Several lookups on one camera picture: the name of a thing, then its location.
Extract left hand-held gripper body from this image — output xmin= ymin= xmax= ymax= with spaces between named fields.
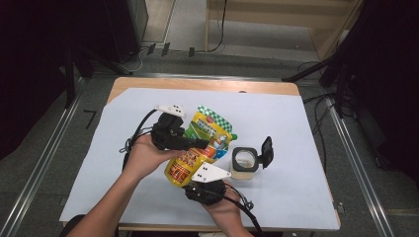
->
xmin=151 ymin=104 xmax=193 ymax=152

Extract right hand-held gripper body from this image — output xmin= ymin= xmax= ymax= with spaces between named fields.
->
xmin=182 ymin=161 xmax=232 ymax=207

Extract yellow pouch with green cap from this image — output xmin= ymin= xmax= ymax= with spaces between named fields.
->
xmin=164 ymin=105 xmax=239 ymax=188

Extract clear jar with black lid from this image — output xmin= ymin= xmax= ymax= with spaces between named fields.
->
xmin=229 ymin=135 xmax=275 ymax=182

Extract person's right hand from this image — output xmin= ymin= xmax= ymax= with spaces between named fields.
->
xmin=200 ymin=183 xmax=246 ymax=225

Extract person's left hand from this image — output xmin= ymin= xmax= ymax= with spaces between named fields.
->
xmin=122 ymin=132 xmax=187 ymax=181

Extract wooden table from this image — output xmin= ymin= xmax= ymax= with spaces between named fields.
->
xmin=62 ymin=76 xmax=342 ymax=233

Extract white table sheet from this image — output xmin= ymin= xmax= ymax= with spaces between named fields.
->
xmin=58 ymin=87 xmax=341 ymax=231

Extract black stand legs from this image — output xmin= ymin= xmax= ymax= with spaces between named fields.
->
xmin=62 ymin=45 xmax=134 ymax=111

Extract black cabinet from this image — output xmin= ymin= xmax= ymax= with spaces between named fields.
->
xmin=104 ymin=0 xmax=150 ymax=65

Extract black tripod stand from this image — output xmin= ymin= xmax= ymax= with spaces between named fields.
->
xmin=281 ymin=48 xmax=352 ymax=119

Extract dark curtain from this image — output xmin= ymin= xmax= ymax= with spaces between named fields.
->
xmin=0 ymin=0 xmax=110 ymax=162
xmin=339 ymin=0 xmax=419 ymax=184

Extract left hand-held gripper cable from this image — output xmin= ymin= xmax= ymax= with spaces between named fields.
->
xmin=119 ymin=109 xmax=160 ymax=172

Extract hand-held gripper cable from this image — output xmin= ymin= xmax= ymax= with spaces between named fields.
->
xmin=210 ymin=183 xmax=265 ymax=237
xmin=119 ymin=109 xmax=160 ymax=172

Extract right hand-held gripper cable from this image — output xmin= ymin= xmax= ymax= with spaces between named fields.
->
xmin=210 ymin=183 xmax=265 ymax=237

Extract white floor cable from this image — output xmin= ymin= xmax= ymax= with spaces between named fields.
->
xmin=124 ymin=48 xmax=146 ymax=74

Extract black floor cables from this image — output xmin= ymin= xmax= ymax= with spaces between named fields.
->
xmin=296 ymin=60 xmax=361 ymax=173

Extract black hanging cable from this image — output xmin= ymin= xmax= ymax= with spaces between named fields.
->
xmin=194 ymin=0 xmax=229 ymax=54

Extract metal floor rail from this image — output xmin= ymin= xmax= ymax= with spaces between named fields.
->
xmin=324 ymin=97 xmax=396 ymax=237
xmin=0 ymin=88 xmax=85 ymax=237

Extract light wooden furniture frame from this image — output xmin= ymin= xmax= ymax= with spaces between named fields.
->
xmin=205 ymin=0 xmax=364 ymax=62

